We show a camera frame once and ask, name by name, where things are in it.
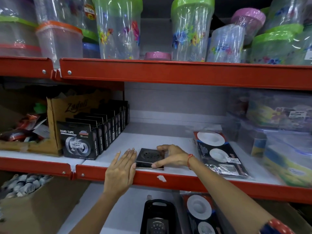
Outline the person's right hand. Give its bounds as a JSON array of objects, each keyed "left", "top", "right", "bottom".
[{"left": 151, "top": 144, "right": 193, "bottom": 168}]

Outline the person's left hand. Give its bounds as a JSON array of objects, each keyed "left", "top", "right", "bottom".
[{"left": 103, "top": 148, "right": 137, "bottom": 197}]

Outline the small black tray with handle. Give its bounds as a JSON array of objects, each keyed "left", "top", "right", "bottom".
[{"left": 140, "top": 199, "right": 176, "bottom": 234}]

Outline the person's left forearm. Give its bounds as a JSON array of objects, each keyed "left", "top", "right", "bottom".
[{"left": 69, "top": 191, "right": 123, "bottom": 234}]

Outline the person's right forearm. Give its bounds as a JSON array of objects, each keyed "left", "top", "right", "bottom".
[{"left": 190, "top": 156, "right": 273, "bottom": 234}]

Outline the red metal shelf rack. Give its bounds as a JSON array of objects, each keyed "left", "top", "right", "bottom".
[{"left": 0, "top": 0, "right": 312, "bottom": 234}]

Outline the row of black tape boxes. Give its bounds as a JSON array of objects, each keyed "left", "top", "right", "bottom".
[{"left": 56, "top": 99, "right": 130, "bottom": 161}]

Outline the clear storage box yellow print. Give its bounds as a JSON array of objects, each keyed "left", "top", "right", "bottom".
[{"left": 223, "top": 112, "right": 267, "bottom": 158}]

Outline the plain brown cardboard box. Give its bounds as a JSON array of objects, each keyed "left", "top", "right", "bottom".
[{"left": 0, "top": 174, "right": 91, "bottom": 234}]

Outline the brown script-print cardboard box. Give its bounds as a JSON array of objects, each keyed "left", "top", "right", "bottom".
[{"left": 0, "top": 89, "right": 112, "bottom": 157}]

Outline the pile of white grey items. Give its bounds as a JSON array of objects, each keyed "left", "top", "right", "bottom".
[{"left": 0, "top": 173, "right": 53, "bottom": 200}]

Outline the low pink lid jar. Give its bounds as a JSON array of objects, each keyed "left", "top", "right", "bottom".
[{"left": 145, "top": 51, "right": 172, "bottom": 61}]

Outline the blue red patterned garment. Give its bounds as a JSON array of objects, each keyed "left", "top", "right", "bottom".
[{"left": 259, "top": 218, "right": 295, "bottom": 234}]

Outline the small clear floral jar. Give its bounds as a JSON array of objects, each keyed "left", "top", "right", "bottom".
[{"left": 206, "top": 23, "right": 245, "bottom": 63}]

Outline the blue lid clear container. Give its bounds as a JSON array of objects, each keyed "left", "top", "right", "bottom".
[{"left": 82, "top": 42, "right": 101, "bottom": 59}]

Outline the tall floral jar green lid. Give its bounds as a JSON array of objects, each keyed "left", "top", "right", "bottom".
[
  {"left": 92, "top": 0, "right": 143, "bottom": 60},
  {"left": 171, "top": 0, "right": 215, "bottom": 62}
]

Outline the small green lid container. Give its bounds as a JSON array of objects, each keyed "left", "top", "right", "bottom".
[{"left": 82, "top": 29, "right": 99, "bottom": 44}]

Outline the lone black tape carton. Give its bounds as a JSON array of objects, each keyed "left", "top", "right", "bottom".
[{"left": 210, "top": 13, "right": 232, "bottom": 31}]

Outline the clear container with orange lid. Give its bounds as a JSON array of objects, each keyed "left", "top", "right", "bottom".
[{"left": 36, "top": 20, "right": 83, "bottom": 69}]

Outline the wide floral jar green lid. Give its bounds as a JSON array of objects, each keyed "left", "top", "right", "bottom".
[{"left": 250, "top": 23, "right": 304, "bottom": 65}]

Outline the clear jar with pink lid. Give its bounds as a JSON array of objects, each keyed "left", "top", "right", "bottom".
[{"left": 230, "top": 7, "right": 266, "bottom": 46}]

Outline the clear container red lid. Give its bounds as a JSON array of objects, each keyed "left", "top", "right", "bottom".
[{"left": 0, "top": 44, "right": 42, "bottom": 58}]

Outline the wide jar with white label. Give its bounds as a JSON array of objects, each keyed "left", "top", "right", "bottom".
[{"left": 285, "top": 26, "right": 312, "bottom": 66}]

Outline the clear jar red round label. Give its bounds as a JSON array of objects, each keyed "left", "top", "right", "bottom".
[{"left": 33, "top": 0, "right": 98, "bottom": 32}]

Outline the clear container green lid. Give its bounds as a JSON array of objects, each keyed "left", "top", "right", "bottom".
[{"left": 0, "top": 16, "right": 39, "bottom": 46}]

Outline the wrapped clear floral jar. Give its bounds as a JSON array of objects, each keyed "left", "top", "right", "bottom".
[{"left": 264, "top": 0, "right": 305, "bottom": 32}]

